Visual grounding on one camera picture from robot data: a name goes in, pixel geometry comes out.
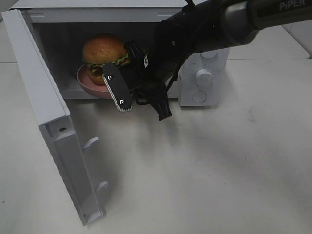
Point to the upper white power knob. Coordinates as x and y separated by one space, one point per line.
209 54

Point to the white microwave door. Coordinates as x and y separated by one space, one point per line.
54 118

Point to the toy hamburger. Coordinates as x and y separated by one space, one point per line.
100 50

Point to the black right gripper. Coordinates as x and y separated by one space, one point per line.
145 74

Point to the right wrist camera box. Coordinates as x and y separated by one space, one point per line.
117 87

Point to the pink round plate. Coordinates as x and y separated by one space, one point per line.
99 91

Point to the round white door button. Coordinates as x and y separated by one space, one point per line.
199 97

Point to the white timer knob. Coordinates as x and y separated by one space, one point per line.
203 77

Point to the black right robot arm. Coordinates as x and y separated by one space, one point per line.
208 26

